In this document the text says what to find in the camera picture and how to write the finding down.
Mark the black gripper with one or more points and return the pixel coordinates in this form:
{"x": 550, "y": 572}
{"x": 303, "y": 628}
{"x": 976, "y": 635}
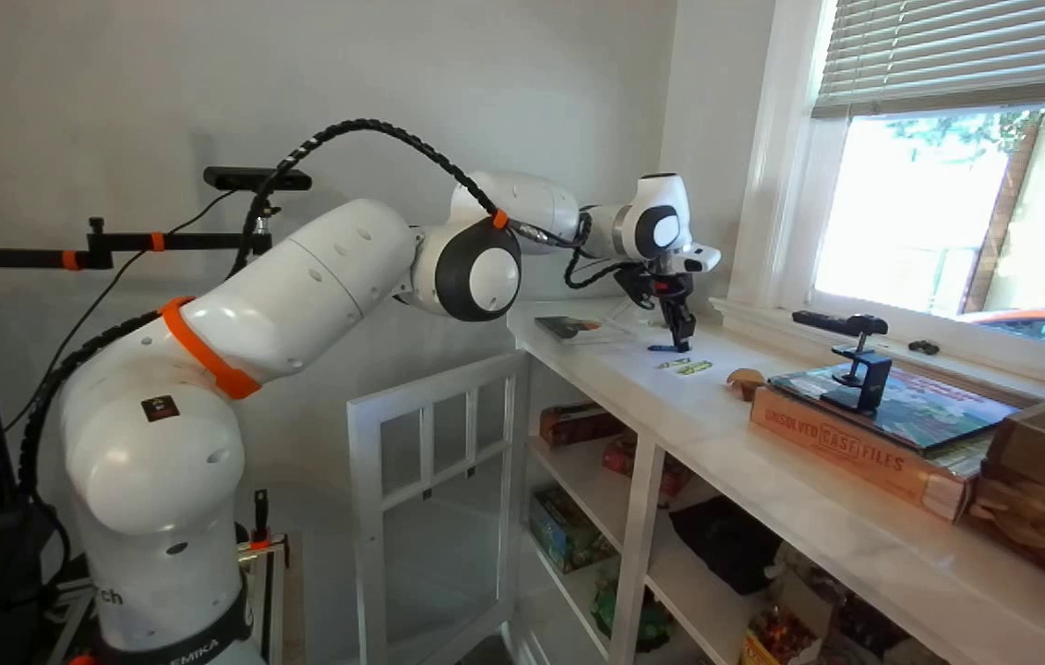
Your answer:
{"x": 647, "y": 285}

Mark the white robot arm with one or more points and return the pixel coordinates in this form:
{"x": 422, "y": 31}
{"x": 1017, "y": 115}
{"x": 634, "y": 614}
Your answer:
{"x": 148, "y": 423}

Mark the white paper sheet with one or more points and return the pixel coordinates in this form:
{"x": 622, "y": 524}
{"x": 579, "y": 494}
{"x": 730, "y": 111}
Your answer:
{"x": 740, "y": 381}

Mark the white shelf cabinet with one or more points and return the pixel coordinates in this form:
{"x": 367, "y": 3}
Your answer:
{"x": 958, "y": 592}

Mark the cigar wooden box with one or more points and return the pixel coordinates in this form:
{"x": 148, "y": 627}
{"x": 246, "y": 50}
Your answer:
{"x": 926, "y": 441}

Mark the white glass cabinet door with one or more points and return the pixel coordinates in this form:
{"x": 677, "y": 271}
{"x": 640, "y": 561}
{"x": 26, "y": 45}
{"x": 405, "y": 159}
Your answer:
{"x": 432, "y": 503}

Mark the white window blind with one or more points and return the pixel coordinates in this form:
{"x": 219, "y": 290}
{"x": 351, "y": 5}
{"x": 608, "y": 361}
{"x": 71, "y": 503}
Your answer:
{"x": 896, "y": 57}

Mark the black camera on clamp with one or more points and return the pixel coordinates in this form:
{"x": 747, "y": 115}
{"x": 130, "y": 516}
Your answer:
{"x": 863, "y": 381}

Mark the black camera stand pole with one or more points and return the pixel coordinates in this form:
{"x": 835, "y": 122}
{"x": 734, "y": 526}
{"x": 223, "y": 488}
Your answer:
{"x": 37, "y": 280}

